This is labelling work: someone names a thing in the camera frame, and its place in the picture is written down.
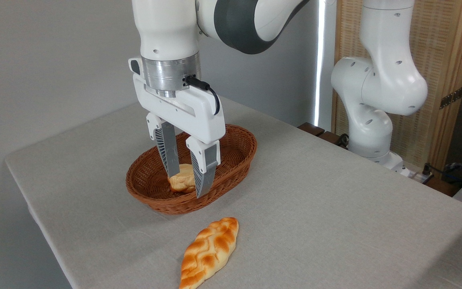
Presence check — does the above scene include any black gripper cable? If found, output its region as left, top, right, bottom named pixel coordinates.
left=186, top=75, right=220, bottom=116

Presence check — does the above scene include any long braided bread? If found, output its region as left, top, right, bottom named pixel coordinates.
left=179, top=217, right=239, bottom=289

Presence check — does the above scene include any grey tablecloth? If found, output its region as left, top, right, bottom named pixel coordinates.
left=4, top=94, right=462, bottom=289

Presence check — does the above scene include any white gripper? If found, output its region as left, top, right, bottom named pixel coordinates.
left=128, top=57, right=227, bottom=199

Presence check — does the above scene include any small round bread roll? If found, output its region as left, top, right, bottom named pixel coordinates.
left=168, top=163, right=196, bottom=194

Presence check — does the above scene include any wooden rattan folding screen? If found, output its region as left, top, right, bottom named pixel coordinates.
left=331, top=0, right=462, bottom=173

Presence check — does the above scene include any brown wicker oval basket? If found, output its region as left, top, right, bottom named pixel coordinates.
left=126, top=124, right=258, bottom=215

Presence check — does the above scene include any dark wooden block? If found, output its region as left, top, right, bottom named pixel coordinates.
left=298, top=122, right=326, bottom=137
left=318, top=131, right=347, bottom=147

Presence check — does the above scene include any metal screen hinge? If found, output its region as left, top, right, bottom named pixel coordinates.
left=440, top=86, right=462, bottom=110

